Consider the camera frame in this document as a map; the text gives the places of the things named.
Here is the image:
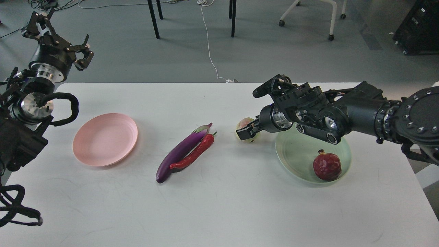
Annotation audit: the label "black cables on floor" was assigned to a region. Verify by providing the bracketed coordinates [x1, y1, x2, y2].
[0, 0, 179, 39]

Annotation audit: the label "white chair base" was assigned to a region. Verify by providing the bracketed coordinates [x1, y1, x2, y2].
[278, 0, 347, 41]

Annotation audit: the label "green plate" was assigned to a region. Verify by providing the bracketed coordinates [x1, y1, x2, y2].
[275, 127, 352, 185]

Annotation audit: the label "pink plate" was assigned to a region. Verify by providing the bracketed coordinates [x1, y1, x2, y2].
[72, 113, 139, 167]

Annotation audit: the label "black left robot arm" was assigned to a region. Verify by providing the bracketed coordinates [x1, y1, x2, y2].
[0, 7, 94, 226]

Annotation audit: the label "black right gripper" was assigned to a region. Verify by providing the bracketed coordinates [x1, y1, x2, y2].
[236, 74, 333, 140]

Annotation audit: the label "black table legs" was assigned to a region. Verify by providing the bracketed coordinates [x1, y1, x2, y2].
[147, 0, 237, 39]

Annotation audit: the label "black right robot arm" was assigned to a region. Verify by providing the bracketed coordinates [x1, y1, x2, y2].
[236, 74, 439, 165]

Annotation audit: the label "red chili pepper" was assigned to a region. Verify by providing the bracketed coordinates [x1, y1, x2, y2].
[169, 131, 217, 170]

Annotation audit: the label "purple eggplant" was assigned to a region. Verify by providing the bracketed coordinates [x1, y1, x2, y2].
[156, 123, 213, 184]

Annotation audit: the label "black box on floor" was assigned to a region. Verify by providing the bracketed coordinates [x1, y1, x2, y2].
[393, 0, 439, 55]

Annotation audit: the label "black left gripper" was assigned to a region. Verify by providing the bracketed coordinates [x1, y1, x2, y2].
[21, 8, 94, 83]

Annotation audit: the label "red pomegranate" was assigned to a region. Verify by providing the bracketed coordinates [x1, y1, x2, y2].
[312, 150, 342, 181]

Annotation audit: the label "green pink peach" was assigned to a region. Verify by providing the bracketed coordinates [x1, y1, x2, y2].
[235, 117, 259, 143]

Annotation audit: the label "white cable on floor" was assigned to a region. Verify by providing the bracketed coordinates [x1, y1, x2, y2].
[196, 0, 234, 83]

